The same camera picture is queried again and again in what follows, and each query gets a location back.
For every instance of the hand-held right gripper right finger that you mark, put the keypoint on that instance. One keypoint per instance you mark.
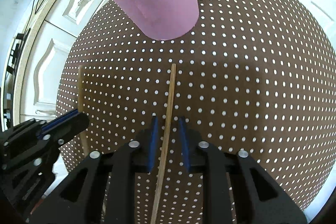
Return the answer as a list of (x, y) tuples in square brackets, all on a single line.
[(185, 145)]

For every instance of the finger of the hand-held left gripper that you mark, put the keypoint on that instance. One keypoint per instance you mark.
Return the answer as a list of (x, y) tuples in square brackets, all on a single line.
[(71, 127), (23, 134)]

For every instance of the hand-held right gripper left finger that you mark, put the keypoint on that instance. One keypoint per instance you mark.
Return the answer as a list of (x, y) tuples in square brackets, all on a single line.
[(153, 145)]

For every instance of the wooden chopstick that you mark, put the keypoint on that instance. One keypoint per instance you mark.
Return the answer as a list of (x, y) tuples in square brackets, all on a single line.
[(80, 87), (170, 98)]

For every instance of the white cabinet door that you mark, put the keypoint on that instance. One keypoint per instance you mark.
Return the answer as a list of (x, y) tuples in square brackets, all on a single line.
[(59, 22), (29, 98)]

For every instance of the brown polka-dot tablecloth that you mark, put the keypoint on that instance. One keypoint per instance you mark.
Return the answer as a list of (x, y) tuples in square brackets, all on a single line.
[(236, 82)]

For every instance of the white panelled door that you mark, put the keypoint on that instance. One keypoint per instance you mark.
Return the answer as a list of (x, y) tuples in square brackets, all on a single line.
[(317, 3)]

